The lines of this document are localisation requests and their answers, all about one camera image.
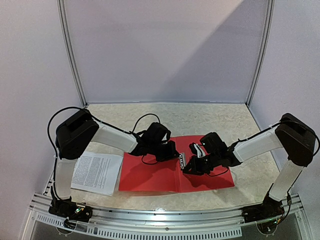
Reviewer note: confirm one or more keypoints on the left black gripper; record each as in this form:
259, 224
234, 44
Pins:
171, 154

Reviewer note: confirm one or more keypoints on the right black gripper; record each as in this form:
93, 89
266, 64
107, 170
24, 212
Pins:
195, 163

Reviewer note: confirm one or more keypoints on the chrome spine lever clip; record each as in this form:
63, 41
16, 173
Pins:
182, 160

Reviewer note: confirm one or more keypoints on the red file folder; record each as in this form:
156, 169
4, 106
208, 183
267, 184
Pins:
145, 174

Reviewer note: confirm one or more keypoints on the printed paper sheet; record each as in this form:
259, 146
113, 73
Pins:
96, 173

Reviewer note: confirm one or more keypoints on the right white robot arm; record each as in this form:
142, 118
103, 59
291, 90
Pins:
289, 135

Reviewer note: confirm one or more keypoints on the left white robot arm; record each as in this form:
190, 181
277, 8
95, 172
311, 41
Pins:
73, 136

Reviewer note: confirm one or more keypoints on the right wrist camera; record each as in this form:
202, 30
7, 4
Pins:
197, 150

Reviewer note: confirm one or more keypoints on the aluminium front rail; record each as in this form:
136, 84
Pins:
125, 224

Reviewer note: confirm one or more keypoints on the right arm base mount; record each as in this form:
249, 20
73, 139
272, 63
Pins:
268, 209

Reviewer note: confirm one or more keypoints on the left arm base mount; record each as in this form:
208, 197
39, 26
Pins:
71, 210

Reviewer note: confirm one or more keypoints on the left aluminium corner post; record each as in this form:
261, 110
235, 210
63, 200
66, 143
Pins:
61, 6

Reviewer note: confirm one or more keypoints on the aluminium corner post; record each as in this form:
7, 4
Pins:
262, 51
61, 6

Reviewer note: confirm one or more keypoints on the right aluminium corner post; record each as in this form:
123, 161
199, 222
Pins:
262, 51

